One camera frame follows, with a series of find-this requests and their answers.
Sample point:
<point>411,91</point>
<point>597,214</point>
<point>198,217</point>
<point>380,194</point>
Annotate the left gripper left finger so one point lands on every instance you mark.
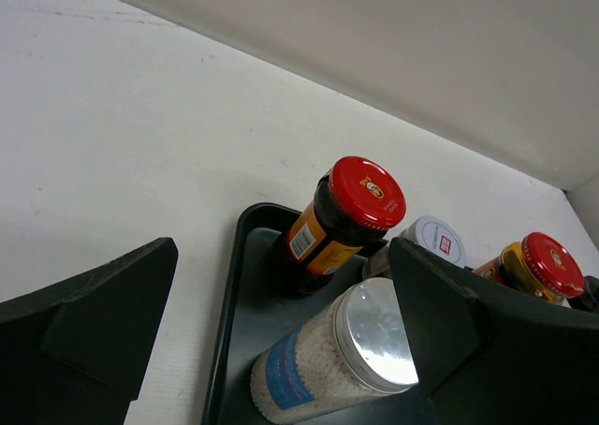
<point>76,352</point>

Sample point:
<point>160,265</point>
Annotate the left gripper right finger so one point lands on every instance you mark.
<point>487,354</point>

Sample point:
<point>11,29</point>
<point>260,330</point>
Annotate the red lid chili jar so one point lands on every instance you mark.
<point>538,266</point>

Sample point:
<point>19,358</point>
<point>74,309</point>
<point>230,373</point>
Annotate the silver lid salt canister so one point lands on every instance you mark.
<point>353,351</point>

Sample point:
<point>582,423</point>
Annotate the white lid sauce jar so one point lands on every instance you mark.
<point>429,232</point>

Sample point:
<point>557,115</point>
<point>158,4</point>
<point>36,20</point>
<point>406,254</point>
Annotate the red lid sauce jar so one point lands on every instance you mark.
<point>354,205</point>

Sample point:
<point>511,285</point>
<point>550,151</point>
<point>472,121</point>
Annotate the black plastic tray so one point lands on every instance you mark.
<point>255,315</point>

